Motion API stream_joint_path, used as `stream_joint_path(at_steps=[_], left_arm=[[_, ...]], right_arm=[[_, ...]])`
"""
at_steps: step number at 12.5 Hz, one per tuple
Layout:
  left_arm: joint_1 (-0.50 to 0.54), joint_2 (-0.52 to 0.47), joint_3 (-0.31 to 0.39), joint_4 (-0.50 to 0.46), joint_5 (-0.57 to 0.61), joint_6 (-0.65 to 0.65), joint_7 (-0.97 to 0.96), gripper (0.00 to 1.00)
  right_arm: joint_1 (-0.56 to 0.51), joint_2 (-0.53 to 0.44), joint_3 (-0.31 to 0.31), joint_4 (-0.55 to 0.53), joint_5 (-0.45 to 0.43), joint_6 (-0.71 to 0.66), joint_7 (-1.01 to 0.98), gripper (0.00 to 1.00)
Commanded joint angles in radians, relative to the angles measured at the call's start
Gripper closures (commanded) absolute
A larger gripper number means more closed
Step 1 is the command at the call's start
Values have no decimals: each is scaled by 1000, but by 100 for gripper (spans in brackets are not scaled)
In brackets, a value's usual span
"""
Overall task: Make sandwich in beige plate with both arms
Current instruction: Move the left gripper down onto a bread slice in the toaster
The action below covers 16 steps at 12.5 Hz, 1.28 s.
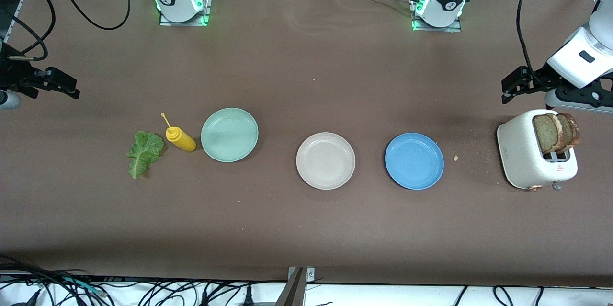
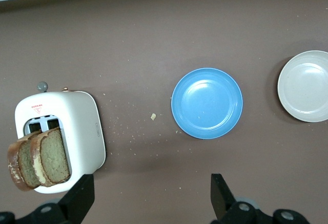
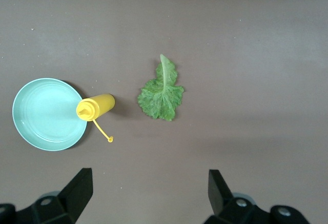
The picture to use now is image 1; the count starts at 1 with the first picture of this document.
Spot brown bread slice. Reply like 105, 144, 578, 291
558, 113, 581, 153
533, 113, 566, 155

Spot yellow mustard squeeze bottle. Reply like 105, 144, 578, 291
160, 113, 197, 153

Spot blue plate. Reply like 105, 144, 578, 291
385, 132, 445, 191

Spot pale green plate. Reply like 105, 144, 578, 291
200, 107, 260, 163

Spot beige plate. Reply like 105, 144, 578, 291
295, 132, 356, 191

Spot white toaster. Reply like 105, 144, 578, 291
497, 109, 579, 192

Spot green lettuce leaf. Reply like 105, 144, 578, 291
127, 131, 165, 180

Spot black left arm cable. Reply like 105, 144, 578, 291
516, 0, 549, 81

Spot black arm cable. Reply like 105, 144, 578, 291
0, 0, 131, 62
516, 0, 549, 81

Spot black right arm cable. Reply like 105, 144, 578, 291
0, 0, 131, 62

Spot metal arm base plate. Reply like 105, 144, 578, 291
411, 0, 463, 33
158, 0, 212, 27

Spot teal cable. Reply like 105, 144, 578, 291
60, 276, 106, 296

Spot black cable bundle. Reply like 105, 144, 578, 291
0, 254, 288, 306

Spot black cable loop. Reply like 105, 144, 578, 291
493, 286, 515, 306

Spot metal table edge bracket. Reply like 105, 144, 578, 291
275, 266, 316, 306

